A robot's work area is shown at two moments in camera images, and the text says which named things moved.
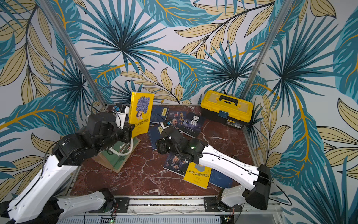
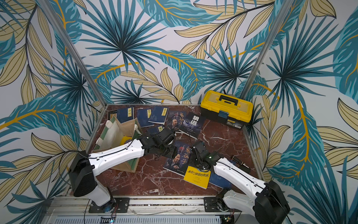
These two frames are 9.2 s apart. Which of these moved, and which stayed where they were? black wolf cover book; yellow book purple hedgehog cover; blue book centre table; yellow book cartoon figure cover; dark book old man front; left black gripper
Moved: left black gripper; yellow book purple hedgehog cover
Stayed: blue book centre table; black wolf cover book; yellow book cartoon figure cover; dark book old man front
